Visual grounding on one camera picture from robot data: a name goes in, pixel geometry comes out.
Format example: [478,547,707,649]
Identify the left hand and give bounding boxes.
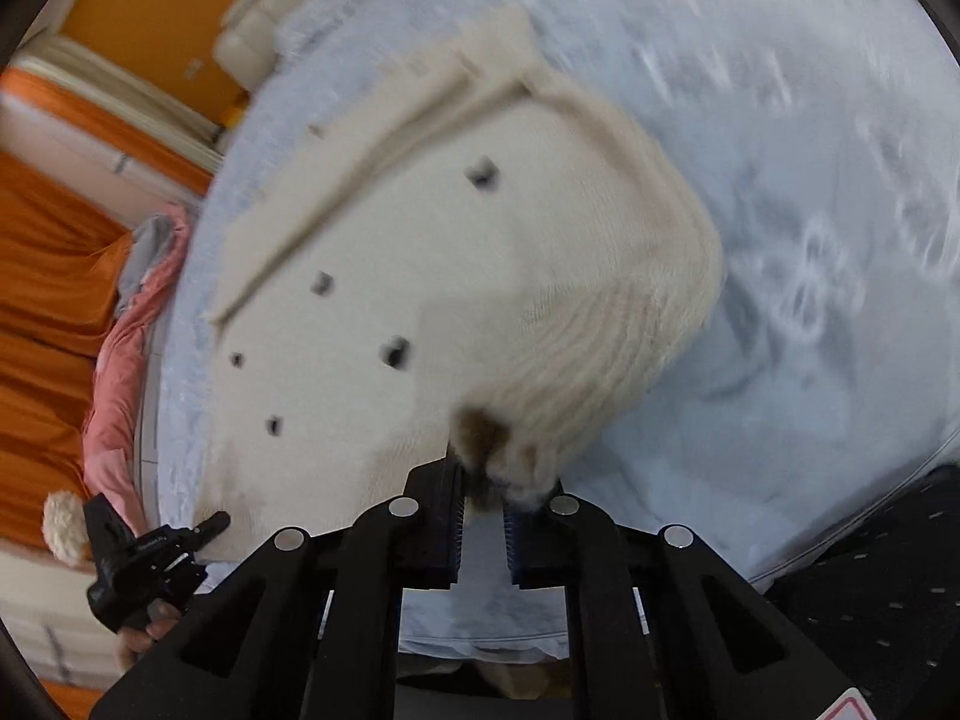
[114,601,182,671]

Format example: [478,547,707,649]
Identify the grey cloth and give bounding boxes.
[114,215,174,319]

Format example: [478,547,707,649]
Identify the light blue butterfly bedspread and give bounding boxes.
[156,0,958,589]

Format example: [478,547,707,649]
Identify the cream knit sweater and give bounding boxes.
[197,7,724,562]

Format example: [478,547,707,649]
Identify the orange curtain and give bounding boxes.
[0,68,217,553]

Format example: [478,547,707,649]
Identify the black speckled trousers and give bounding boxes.
[765,465,960,718]

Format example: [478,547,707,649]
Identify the pink blanket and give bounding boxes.
[82,203,192,535]

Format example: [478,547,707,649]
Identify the cream pillow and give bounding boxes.
[211,0,392,96]

